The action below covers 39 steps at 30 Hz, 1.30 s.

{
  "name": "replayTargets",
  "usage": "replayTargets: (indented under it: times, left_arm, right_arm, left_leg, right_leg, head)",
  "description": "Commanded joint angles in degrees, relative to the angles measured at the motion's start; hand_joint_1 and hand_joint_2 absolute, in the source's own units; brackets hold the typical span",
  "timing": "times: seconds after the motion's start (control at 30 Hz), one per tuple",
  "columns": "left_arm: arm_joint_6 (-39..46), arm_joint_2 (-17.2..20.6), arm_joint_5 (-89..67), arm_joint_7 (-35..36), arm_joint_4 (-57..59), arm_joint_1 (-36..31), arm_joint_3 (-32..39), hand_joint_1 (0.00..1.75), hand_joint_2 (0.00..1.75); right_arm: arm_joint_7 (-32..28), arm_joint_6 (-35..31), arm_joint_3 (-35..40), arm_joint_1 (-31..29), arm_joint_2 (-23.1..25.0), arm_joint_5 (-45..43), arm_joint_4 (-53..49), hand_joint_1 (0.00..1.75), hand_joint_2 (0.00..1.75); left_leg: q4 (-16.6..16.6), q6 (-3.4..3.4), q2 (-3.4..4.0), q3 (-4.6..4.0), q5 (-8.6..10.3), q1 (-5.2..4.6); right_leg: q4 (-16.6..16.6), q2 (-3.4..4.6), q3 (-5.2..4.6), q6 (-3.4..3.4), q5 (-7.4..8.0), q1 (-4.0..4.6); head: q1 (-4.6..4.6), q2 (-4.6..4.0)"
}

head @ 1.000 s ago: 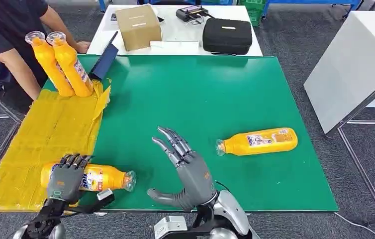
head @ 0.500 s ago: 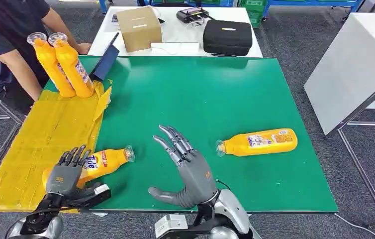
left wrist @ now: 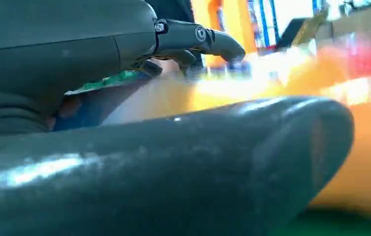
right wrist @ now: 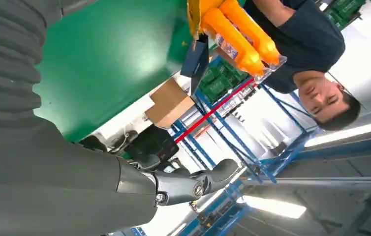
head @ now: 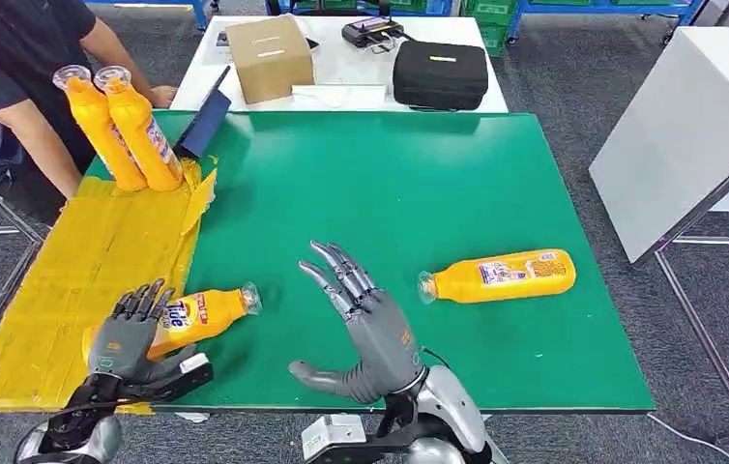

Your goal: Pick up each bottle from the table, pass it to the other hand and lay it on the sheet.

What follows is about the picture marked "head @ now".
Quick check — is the black carrying case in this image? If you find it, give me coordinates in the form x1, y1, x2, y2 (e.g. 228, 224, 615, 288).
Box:
392, 40, 490, 114

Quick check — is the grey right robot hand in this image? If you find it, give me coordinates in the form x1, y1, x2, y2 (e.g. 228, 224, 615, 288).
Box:
286, 240, 430, 407

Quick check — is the orange drink bottle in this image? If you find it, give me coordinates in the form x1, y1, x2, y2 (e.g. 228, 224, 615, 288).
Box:
51, 64, 149, 193
92, 64, 185, 194
417, 247, 578, 306
81, 281, 264, 363

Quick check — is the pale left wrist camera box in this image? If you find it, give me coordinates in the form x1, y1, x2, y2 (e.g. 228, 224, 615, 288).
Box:
177, 352, 214, 378

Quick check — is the white floor cable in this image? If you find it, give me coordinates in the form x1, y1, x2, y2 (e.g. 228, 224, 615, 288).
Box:
646, 412, 729, 464

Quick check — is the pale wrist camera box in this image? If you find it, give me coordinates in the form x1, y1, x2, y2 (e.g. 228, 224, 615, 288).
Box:
177, 352, 214, 378
300, 414, 369, 462

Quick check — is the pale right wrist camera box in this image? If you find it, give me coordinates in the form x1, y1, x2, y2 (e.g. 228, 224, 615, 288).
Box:
300, 414, 369, 462

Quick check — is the dark blue tablet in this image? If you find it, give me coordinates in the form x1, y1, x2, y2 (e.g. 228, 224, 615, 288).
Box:
172, 64, 234, 160

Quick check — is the green crate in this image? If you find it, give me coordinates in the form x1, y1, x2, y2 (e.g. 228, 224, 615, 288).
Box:
478, 24, 511, 59
462, 0, 521, 27

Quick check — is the white table with steel frame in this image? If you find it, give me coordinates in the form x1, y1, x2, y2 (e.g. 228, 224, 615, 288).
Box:
588, 25, 729, 447

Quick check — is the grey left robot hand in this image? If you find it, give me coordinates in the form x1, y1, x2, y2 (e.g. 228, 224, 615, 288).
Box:
85, 277, 200, 386

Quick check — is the blue metal rack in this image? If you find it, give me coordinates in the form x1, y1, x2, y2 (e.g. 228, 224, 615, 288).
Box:
508, 0, 709, 44

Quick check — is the green table mat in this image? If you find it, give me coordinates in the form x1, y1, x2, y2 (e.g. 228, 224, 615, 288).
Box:
84, 109, 657, 415

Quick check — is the yellow sheet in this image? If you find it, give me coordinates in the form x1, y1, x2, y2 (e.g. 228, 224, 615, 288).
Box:
0, 155, 219, 417

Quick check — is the person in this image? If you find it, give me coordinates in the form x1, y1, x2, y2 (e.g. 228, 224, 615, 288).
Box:
0, 0, 179, 202

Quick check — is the black controller device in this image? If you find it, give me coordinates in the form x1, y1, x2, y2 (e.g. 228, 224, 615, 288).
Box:
340, 15, 406, 52

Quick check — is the brown cardboard box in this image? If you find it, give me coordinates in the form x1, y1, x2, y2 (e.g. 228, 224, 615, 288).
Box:
224, 14, 317, 106

